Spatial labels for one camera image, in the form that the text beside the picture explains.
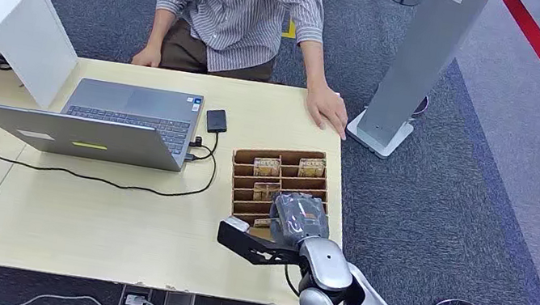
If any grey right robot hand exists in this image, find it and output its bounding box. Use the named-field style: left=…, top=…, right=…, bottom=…
left=264, top=189, right=336, bottom=254

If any person's left hand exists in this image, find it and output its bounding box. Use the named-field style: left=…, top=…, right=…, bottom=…
left=299, top=81, right=356, bottom=142

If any person's right hand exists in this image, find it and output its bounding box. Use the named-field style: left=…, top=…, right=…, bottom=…
left=131, top=42, right=165, bottom=70

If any brown printed card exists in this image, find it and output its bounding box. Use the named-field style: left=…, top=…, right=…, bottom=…
left=296, top=155, right=328, bottom=182
left=251, top=215, right=273, bottom=231
left=251, top=155, right=285, bottom=181
left=250, top=179, right=283, bottom=205

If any brown cardboard card holder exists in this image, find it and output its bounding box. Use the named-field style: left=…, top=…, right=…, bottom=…
left=221, top=138, right=340, bottom=240

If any person in striped shirt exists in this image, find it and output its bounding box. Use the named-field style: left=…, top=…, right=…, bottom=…
left=124, top=0, right=369, bottom=142

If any silver laptop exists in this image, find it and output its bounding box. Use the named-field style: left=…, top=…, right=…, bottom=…
left=0, top=63, right=206, bottom=177

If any black external drive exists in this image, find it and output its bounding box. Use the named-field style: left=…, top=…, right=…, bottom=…
left=202, top=106, right=231, bottom=137

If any grey pillar with white base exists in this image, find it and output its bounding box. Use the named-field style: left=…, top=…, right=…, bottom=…
left=342, top=0, right=494, bottom=174

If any floor socket with white plug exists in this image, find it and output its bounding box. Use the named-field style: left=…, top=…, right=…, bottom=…
left=117, top=284, right=154, bottom=305

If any short black drive cable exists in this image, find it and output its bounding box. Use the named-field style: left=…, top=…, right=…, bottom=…
left=185, top=128, right=222, bottom=167

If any long black laptop cable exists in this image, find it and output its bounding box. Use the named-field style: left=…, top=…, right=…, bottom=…
left=0, top=115, right=221, bottom=205

